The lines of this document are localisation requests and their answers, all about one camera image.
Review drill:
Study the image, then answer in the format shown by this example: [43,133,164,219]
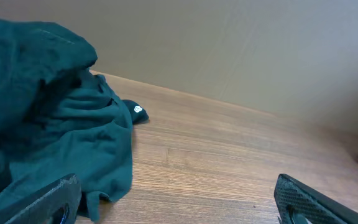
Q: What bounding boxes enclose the dark green clothes pile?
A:
[0,19,149,222]

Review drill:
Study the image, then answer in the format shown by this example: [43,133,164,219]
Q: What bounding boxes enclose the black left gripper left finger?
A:
[0,174,81,224]

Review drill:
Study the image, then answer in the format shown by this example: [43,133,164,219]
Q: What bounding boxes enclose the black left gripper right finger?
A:
[274,174,358,224]

